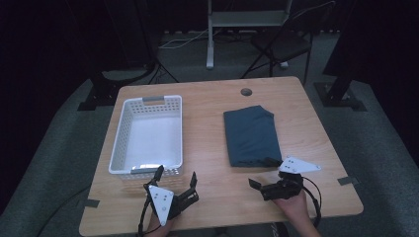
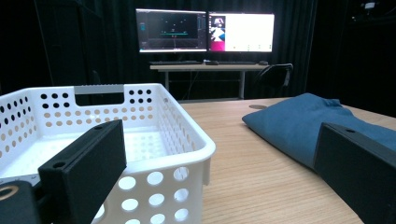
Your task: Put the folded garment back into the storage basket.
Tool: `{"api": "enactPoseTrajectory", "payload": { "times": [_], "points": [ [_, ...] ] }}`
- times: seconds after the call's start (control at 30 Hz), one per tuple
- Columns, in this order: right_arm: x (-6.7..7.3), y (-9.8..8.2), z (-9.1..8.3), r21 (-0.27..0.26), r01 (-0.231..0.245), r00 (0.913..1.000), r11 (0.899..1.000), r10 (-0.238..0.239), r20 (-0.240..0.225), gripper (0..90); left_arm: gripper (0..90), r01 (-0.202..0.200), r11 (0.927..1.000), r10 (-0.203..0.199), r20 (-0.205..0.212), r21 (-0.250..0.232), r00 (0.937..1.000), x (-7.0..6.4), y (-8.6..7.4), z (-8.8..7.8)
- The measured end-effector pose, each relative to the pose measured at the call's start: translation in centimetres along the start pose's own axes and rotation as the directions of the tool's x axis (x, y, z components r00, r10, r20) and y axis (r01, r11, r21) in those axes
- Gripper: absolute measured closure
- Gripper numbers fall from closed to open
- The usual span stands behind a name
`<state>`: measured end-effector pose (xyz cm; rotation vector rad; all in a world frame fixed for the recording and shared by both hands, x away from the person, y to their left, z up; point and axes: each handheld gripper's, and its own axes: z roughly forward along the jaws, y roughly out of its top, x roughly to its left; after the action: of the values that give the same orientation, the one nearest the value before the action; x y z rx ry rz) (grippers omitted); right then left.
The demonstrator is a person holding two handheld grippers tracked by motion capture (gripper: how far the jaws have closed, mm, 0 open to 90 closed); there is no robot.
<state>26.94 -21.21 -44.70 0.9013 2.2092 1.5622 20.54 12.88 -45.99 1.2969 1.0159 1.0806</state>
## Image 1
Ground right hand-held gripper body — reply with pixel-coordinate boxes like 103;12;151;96
259;155;322;201

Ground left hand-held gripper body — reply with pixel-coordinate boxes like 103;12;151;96
143;183;200;227

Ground dark blue cloth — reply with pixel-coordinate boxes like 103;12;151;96
222;105;284;168

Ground white plastic basket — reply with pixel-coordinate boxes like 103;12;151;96
108;94;184;182

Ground person's right hand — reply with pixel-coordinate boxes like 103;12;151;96
272;191;311;225

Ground person's left hand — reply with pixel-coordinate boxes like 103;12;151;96
145;212;176;237

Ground black stand base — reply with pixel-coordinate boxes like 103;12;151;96
76;61;158;113
312;48;368;113

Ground black tripod legs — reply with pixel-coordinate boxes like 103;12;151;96
144;59;181;85

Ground black folding chair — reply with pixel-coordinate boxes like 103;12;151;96
241;0;337;86

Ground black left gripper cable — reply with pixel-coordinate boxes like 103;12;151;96
136;192;153;237

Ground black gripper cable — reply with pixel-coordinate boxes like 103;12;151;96
300;177;323;229
136;192;153;237

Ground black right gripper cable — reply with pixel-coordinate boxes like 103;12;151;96
300;177;323;229

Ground black floor cable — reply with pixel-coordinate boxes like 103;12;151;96
35;185;92;237

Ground white floor cable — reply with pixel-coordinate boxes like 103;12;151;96
158;28;222;50

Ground white metal desk frame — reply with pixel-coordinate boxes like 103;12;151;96
205;0;293;70

